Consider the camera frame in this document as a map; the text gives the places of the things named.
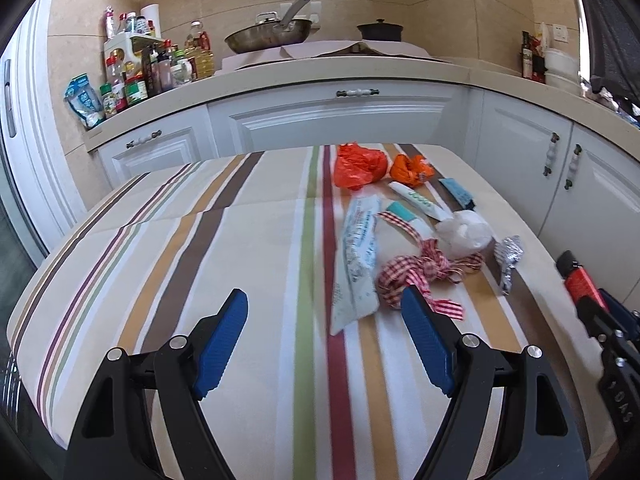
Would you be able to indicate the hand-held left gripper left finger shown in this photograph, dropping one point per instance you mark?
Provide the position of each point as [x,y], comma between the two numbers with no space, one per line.
[220,345]

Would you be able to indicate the dark sauce bottles right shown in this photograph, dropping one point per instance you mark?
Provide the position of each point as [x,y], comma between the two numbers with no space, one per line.
[538,62]

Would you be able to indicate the black lidded pot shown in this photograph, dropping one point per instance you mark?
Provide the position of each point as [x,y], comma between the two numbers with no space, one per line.
[380,31]

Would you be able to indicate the yellow cooking oil bottle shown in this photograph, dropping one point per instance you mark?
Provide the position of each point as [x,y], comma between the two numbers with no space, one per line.
[200,55]

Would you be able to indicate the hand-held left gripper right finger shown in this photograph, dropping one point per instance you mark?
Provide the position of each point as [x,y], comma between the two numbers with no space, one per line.
[427,345]

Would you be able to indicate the striped tablecloth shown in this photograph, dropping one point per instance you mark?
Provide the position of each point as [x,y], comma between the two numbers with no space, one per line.
[225,240]

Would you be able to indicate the blue sachet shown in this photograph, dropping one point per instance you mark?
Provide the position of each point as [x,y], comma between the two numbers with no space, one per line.
[456,191]

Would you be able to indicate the blue snack bag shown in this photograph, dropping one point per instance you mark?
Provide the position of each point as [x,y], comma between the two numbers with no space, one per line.
[85,102]

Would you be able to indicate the white green tube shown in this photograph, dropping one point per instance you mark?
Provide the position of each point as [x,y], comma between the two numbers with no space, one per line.
[420,202]

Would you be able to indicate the white spice rack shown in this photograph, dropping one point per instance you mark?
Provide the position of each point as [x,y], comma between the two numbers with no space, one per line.
[120,45]

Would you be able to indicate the small white wall socket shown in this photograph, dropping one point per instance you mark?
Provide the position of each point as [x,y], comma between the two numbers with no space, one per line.
[559,34]

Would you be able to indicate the paper towel roll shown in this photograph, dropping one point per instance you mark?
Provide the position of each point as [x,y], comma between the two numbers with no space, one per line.
[151,17]

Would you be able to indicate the tall white door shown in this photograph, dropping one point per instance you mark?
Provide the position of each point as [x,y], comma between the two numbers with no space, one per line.
[30,135]

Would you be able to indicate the white plastic bowl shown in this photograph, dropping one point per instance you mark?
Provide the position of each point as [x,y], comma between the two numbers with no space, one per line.
[561,62]
[562,82]

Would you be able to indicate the dark hanging cloth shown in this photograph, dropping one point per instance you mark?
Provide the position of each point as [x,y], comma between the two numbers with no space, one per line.
[610,25]

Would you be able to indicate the silver foil wrapper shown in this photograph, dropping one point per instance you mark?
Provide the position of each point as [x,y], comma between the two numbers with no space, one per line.
[507,255]

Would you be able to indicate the cluster of condiment bottles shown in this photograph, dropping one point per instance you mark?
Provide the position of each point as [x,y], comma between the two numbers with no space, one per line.
[150,70]

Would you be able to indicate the orange crumpled wrapper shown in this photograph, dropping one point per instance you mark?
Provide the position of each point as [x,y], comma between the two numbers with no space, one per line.
[407,170]

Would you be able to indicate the white teal tube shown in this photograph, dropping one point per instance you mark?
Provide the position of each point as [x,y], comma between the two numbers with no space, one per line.
[402,212]

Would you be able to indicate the pink stove cloth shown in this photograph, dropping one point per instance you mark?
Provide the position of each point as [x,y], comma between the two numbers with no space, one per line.
[310,52]

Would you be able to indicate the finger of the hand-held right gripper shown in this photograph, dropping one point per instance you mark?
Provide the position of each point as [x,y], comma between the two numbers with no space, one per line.
[617,310]
[597,317]

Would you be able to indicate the dark glass bottle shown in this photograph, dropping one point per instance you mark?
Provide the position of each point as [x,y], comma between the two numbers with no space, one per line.
[527,57]

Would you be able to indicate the long white plastic packet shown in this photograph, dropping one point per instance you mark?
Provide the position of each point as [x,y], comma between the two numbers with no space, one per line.
[357,260]

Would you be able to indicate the steel frying pan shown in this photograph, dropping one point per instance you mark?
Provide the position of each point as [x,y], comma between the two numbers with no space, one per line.
[265,37]

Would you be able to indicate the red checked ribbon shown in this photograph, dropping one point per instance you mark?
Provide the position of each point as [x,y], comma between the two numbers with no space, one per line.
[425,270]

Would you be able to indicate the red black lighter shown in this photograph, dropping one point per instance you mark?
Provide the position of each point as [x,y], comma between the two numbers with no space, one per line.
[580,280]

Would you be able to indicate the orange plastic bag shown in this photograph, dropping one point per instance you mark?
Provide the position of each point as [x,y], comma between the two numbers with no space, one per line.
[360,167]

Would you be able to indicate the clear plastic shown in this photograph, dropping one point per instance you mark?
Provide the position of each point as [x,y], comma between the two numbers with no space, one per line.
[465,232]

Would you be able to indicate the mixed packets pile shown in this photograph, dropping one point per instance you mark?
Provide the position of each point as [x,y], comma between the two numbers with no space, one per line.
[615,102]

